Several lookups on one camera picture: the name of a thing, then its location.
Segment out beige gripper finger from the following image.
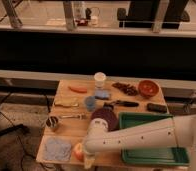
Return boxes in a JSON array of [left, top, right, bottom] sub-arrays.
[[84, 155, 95, 169]]

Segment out red yellow apple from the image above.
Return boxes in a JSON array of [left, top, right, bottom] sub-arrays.
[[73, 143, 84, 162]]

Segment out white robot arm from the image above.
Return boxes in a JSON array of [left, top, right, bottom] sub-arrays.
[[83, 115, 196, 171]]

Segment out purple bowl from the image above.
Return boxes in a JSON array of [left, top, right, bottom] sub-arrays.
[[91, 108, 118, 131]]

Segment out red bowl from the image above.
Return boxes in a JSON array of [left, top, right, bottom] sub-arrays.
[[138, 80, 159, 98]]

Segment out blue cloth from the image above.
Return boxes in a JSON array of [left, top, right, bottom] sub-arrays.
[[43, 138, 72, 161]]

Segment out silver fork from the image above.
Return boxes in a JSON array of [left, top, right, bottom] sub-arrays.
[[59, 114, 86, 119]]

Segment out blue plastic cup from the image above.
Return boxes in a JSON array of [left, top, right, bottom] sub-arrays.
[[84, 96, 96, 112]]

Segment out blue sponge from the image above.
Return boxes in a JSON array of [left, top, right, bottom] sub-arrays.
[[95, 90, 110, 100]]

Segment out orange carrot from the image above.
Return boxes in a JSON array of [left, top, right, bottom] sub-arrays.
[[68, 86, 87, 93]]

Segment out dark brown dried food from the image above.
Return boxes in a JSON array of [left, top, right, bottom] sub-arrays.
[[112, 82, 138, 96]]

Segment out white paper cup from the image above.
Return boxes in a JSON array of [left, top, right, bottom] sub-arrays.
[[94, 72, 106, 88]]

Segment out green plastic tray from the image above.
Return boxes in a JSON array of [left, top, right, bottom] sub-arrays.
[[119, 112, 189, 166]]

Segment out black rectangular block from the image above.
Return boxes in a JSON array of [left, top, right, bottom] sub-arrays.
[[147, 103, 167, 113]]

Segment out black handled knife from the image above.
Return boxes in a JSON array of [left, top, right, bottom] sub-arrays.
[[103, 100, 139, 108]]

